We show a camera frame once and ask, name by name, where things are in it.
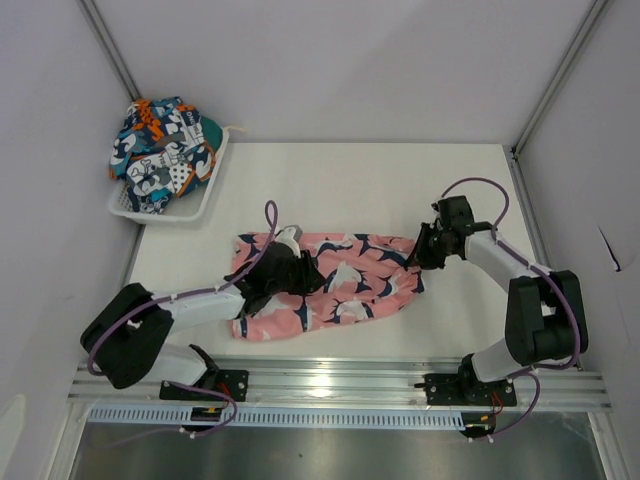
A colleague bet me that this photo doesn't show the pink shark print shorts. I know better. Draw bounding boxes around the pink shark print shorts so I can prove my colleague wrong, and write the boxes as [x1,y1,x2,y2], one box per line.
[229,233,424,342]

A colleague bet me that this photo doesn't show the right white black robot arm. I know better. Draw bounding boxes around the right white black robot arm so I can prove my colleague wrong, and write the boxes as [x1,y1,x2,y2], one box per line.
[407,221,588,404]

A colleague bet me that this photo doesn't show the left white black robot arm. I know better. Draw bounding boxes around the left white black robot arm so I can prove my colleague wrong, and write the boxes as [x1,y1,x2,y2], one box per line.
[80,241,326,400]

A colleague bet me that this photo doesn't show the blue patterned shorts pile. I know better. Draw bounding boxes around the blue patterned shorts pile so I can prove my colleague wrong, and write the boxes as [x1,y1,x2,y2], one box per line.
[108,96,229,215]

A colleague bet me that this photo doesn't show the white plastic basket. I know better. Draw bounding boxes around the white plastic basket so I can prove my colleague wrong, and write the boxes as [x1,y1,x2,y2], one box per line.
[107,126,234,227]

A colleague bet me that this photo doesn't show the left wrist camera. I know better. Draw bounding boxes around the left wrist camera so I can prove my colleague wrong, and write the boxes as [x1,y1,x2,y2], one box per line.
[275,225,302,258]

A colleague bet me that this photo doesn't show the aluminium mounting rail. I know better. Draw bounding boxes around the aluminium mounting rail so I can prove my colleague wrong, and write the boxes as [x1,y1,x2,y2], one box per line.
[67,354,613,412]

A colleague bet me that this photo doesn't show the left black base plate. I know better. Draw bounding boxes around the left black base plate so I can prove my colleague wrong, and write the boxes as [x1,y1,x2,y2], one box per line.
[159,369,250,402]

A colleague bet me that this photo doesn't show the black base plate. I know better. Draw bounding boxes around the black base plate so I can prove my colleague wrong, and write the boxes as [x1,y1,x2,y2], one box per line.
[159,369,250,402]
[414,373,517,407]

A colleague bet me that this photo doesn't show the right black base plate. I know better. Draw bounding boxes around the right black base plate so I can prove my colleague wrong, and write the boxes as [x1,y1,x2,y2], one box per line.
[414,373,517,407]

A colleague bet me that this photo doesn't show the slotted white cable duct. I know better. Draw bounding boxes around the slotted white cable duct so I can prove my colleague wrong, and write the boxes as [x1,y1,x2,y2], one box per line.
[87,405,465,431]

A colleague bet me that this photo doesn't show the right aluminium frame post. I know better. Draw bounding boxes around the right aluminium frame post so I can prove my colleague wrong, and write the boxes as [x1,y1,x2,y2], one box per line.
[511,0,614,159]

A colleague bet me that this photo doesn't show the aluminium frame post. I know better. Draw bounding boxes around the aluminium frame post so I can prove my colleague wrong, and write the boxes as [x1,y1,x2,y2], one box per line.
[511,0,614,159]
[77,0,141,102]

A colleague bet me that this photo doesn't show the left aluminium frame post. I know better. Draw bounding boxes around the left aluminium frame post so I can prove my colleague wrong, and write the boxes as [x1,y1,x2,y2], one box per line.
[77,0,141,102]

